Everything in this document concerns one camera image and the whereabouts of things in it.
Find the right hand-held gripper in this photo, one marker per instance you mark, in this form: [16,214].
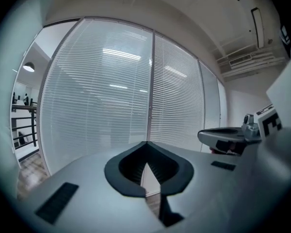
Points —
[285,93]

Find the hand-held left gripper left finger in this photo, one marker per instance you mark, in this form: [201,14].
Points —
[92,203]

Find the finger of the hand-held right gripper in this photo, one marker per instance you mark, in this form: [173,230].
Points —
[208,137]

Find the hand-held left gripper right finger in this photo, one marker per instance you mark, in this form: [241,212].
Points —
[215,193]

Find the narrow white window blinds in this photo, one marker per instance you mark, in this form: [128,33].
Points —
[210,98]

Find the medium white window blinds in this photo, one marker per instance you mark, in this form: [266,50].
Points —
[177,93]

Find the wide white window blinds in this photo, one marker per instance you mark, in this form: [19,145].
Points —
[94,98]

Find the white ceiling air vent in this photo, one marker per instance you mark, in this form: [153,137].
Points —
[249,62]

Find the person's black printed shirt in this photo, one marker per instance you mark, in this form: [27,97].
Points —
[285,40]

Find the long ceiling light fixture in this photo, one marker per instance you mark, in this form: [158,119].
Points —
[257,28]

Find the black metal railing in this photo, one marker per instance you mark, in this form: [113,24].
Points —
[26,130]

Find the black dome pendant lamp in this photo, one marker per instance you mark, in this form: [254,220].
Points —
[29,67]

